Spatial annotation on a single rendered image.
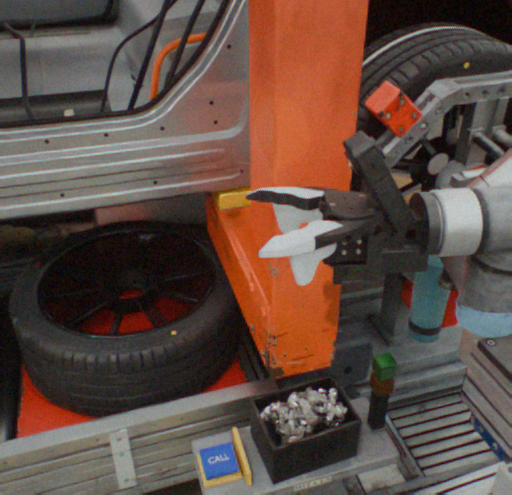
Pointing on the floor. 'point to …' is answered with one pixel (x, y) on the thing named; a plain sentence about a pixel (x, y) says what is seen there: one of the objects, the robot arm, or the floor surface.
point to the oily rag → (52, 237)
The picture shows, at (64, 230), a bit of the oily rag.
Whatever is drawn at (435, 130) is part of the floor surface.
